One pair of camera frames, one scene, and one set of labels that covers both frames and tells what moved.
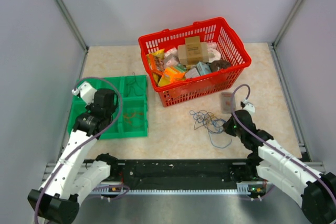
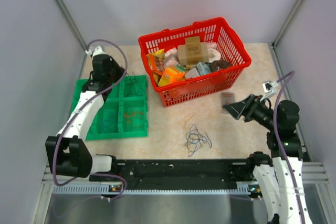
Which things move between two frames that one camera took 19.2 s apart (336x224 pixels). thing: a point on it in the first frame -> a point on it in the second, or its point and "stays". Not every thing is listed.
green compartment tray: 133,119 stays
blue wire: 215,127 -> 195,143
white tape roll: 213,55 stays
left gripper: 113,108 -> 120,70
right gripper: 227,126 -> 237,109
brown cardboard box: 193,51 stays
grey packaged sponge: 226,102 stays
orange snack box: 171,74 stays
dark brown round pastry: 216,65 stays
